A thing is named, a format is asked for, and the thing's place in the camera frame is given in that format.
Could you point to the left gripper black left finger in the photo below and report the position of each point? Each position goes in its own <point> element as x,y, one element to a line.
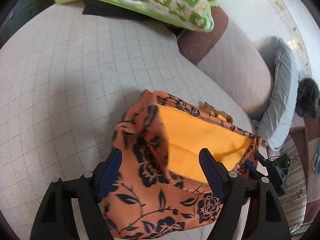
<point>55,217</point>

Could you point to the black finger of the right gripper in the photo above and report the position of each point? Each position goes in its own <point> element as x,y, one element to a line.
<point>250,166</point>
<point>261,159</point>

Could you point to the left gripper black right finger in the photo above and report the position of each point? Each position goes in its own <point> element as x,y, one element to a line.
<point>266,218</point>

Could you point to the orange floral blouse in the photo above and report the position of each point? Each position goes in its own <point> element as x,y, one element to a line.
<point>160,187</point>

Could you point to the striped beige cushion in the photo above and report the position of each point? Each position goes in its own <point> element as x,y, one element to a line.
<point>294,201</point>

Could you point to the grey pillow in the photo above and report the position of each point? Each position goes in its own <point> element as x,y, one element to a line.
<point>275,124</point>

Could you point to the light blue cloth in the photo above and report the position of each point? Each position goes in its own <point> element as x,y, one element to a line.
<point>315,164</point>

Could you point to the dark furry garment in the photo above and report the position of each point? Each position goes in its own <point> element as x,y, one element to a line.
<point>307,98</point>

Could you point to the pink bolster cushion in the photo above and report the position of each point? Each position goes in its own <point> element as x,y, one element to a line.
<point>232,61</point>

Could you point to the black folded cloth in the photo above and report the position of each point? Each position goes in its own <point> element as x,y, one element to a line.
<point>103,9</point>

